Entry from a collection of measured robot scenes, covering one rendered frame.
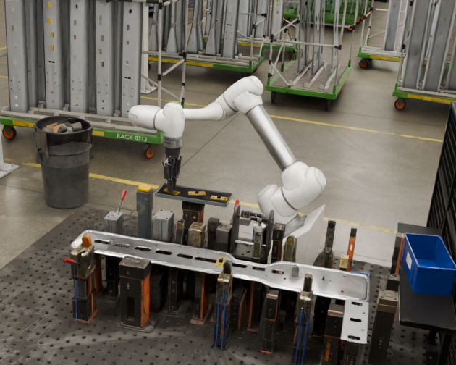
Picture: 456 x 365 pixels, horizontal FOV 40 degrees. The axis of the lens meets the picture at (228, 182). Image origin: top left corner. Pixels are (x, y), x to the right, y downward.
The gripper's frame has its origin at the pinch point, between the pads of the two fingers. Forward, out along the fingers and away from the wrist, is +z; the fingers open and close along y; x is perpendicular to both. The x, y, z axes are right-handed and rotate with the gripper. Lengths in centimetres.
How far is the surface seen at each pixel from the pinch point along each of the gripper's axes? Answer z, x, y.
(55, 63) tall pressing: 37, -353, -245
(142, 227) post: 25.6, -13.1, 6.5
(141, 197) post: 8.5, -13.5, 7.3
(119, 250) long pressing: 20.1, 0.8, 39.1
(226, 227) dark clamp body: 12.1, 34.1, 1.0
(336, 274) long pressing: 20, 90, -6
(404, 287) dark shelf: 17, 119, -9
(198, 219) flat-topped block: 15.6, 15.0, -3.1
